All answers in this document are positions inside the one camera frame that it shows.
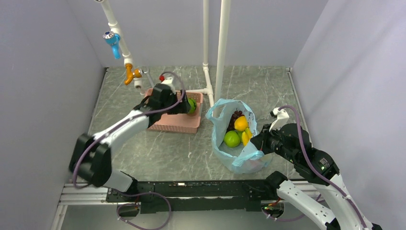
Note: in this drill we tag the blue plastic faucet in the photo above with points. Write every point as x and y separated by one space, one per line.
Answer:
112 39

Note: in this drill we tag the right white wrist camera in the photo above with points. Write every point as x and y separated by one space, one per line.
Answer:
281 117

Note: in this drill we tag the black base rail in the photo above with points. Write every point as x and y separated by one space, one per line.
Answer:
153 197

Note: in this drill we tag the green fake watermelon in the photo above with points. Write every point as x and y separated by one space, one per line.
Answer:
193 106

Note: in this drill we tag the light blue plastic bag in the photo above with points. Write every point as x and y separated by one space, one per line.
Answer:
241 158

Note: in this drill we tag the pink plastic basket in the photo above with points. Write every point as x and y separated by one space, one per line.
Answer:
182 123

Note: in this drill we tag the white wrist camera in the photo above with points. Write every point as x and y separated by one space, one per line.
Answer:
281 117
168 81

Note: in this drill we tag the yellow fake lemon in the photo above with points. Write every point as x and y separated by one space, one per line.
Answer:
241 124

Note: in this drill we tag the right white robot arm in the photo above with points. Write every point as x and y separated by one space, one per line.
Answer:
319 169

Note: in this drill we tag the dark fake grapes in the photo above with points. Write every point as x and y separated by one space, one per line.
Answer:
236 114

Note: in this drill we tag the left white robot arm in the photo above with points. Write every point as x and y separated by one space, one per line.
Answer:
92 156

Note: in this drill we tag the orange plastic faucet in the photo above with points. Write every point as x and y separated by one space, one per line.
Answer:
131 74

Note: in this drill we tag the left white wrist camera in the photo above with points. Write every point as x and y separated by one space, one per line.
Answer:
168 81

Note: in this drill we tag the silver wrench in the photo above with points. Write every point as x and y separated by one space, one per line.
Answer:
146 73

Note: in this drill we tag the green fake lime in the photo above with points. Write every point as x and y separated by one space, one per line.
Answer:
232 139

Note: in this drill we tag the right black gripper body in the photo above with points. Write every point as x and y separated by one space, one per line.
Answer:
270 141

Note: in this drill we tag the yellow fake banana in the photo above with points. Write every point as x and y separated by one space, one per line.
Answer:
246 135

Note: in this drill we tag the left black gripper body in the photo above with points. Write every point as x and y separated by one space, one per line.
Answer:
181 108

